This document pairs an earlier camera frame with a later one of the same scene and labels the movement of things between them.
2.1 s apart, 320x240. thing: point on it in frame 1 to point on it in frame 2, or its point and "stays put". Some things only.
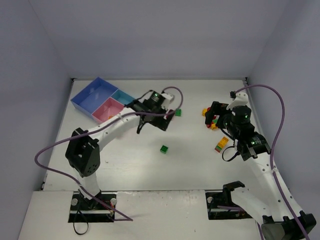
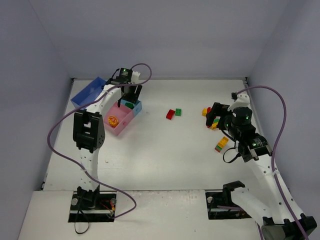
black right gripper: [216, 113] stays put
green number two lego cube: [164, 149] to [129, 105]
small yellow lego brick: [204, 111] stays put
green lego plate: [178, 112] stays put
